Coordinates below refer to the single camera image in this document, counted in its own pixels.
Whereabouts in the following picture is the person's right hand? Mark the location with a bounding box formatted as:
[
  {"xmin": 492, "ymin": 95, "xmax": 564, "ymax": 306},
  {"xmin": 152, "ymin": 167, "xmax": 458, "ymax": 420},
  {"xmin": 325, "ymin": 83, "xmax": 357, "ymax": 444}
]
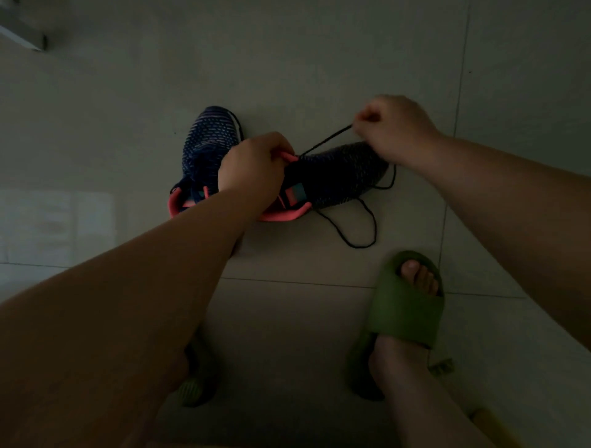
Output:
[{"xmin": 353, "ymin": 94, "xmax": 444, "ymax": 169}]

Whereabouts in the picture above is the person's left hand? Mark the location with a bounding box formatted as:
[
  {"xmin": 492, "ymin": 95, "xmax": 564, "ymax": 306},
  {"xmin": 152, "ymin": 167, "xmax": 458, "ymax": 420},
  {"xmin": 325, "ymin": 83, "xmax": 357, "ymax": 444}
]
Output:
[{"xmin": 217, "ymin": 131, "xmax": 296, "ymax": 218}]

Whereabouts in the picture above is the blue knit sneaker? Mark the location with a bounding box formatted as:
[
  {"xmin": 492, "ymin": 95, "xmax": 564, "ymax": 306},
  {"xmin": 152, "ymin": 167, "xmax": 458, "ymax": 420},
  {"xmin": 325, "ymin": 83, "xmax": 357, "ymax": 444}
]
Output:
[
  {"xmin": 167, "ymin": 106, "xmax": 244, "ymax": 218},
  {"xmin": 258, "ymin": 140, "xmax": 390, "ymax": 223}
]

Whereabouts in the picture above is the person's right forearm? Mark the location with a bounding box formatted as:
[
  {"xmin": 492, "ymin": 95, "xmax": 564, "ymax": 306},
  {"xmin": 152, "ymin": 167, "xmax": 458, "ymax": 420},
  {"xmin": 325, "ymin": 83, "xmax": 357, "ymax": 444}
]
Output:
[{"xmin": 411, "ymin": 134, "xmax": 591, "ymax": 351}]

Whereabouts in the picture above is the person's left forearm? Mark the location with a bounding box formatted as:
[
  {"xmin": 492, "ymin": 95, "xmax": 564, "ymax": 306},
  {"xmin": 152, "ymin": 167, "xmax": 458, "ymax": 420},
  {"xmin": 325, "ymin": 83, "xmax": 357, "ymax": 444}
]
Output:
[{"xmin": 0, "ymin": 189, "xmax": 264, "ymax": 448}]

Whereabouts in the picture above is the person's right leg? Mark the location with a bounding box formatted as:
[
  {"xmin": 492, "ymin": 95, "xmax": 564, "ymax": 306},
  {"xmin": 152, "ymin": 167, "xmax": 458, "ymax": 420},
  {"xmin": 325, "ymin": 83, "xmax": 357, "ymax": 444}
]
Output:
[{"xmin": 368, "ymin": 259, "xmax": 497, "ymax": 448}]

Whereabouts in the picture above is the green foam slipper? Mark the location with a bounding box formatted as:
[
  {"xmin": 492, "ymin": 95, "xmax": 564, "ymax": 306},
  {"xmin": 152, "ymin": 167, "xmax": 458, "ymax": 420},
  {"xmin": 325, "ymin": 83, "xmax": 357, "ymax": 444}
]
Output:
[
  {"xmin": 348, "ymin": 250, "xmax": 446, "ymax": 401},
  {"xmin": 177, "ymin": 332, "xmax": 220, "ymax": 408}
]

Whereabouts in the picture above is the white metal shoe rack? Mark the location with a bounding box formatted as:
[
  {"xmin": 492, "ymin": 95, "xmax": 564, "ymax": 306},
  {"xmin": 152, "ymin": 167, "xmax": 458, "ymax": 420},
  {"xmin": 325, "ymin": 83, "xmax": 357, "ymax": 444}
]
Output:
[{"xmin": 0, "ymin": 0, "xmax": 47, "ymax": 52}]

